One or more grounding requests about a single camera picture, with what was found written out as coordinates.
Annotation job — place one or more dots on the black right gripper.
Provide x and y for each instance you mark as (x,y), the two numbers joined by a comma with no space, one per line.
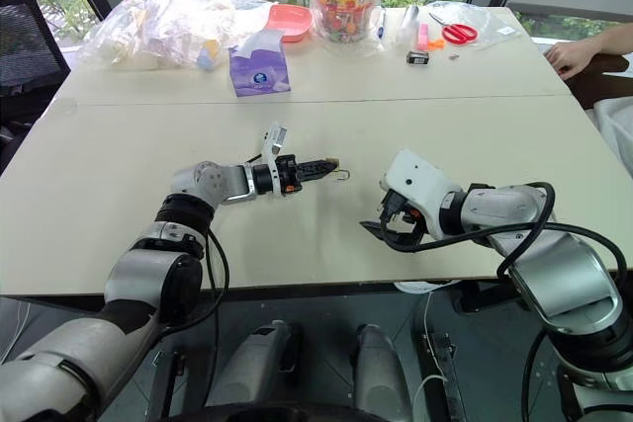
(403,214)

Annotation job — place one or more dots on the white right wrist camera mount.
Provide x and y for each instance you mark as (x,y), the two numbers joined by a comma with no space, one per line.
(420,180)

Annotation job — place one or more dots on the white cloth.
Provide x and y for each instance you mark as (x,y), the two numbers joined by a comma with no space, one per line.
(618,125)

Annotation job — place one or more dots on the purple tissue box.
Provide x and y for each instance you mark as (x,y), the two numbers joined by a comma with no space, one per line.
(259,76)

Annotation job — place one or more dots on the black metal stand bar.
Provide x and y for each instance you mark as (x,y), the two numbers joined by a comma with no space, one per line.
(165,382)
(445,367)

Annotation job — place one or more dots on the small orange object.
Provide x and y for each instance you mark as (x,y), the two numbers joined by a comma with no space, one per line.
(436,45)

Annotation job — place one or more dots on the black mesh chair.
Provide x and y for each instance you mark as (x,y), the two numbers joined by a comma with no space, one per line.
(29,41)

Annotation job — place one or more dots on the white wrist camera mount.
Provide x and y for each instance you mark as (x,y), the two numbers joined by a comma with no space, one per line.
(273,145)
(420,180)

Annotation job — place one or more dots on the clear plastic bag of items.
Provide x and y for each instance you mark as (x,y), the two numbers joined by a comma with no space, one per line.
(158,26)

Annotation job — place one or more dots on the silver rounded robot leg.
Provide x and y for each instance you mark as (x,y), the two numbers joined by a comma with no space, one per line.
(378,372)
(252,362)

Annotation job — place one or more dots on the pink block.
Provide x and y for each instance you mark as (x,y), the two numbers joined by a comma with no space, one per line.
(423,36)

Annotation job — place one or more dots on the flat clear plastic bag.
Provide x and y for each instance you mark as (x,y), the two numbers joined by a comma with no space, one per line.
(494,22)

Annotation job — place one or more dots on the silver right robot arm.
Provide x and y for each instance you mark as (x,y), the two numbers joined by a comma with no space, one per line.
(559,269)

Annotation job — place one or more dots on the blue pen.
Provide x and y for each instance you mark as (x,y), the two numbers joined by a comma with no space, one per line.
(381,22)

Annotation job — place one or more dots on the bystander's bare hand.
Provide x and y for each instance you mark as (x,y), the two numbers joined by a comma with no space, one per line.
(573,56)

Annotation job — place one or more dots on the small black box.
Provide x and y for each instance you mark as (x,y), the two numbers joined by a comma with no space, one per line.
(418,58)

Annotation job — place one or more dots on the bystander's bare forearm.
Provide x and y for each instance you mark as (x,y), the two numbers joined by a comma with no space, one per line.
(615,39)

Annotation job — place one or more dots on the small blue yellow packet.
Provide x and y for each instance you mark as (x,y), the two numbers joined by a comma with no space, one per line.
(207,59)

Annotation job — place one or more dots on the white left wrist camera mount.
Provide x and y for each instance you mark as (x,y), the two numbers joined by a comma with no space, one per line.
(273,145)

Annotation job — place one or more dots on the clear plastic tube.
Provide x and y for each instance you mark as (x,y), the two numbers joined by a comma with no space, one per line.
(410,19)

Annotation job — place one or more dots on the pink plastic tray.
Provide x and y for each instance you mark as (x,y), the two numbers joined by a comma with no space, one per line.
(289,19)

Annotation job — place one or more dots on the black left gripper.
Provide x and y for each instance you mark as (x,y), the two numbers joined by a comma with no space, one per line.
(288,175)

